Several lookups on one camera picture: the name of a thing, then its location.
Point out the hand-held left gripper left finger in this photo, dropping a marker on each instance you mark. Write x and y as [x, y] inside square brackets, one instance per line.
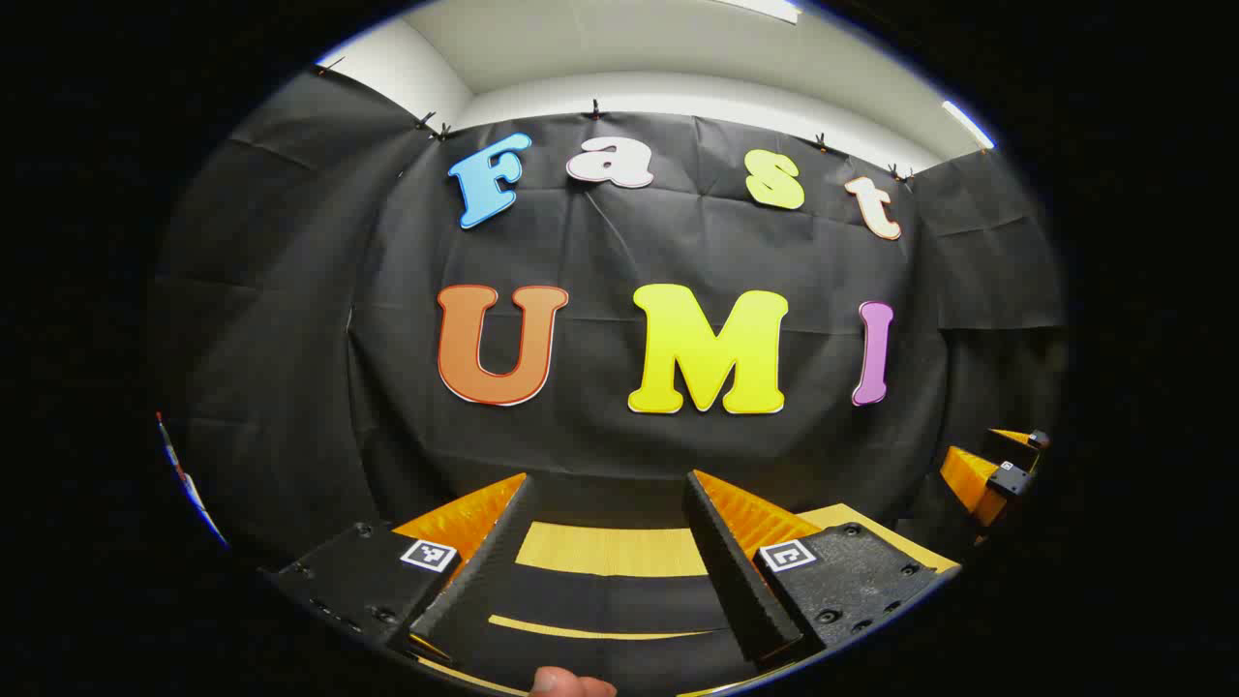
[484, 571]

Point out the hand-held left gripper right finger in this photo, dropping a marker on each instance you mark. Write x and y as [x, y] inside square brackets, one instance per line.
[736, 571]

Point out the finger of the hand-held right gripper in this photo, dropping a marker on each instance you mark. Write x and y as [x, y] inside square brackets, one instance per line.
[968, 479]
[1012, 447]

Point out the ceiling light strip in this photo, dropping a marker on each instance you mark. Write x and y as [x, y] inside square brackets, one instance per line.
[968, 124]
[765, 8]

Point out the black backdrop cloth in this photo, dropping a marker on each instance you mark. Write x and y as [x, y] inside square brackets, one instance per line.
[600, 252]

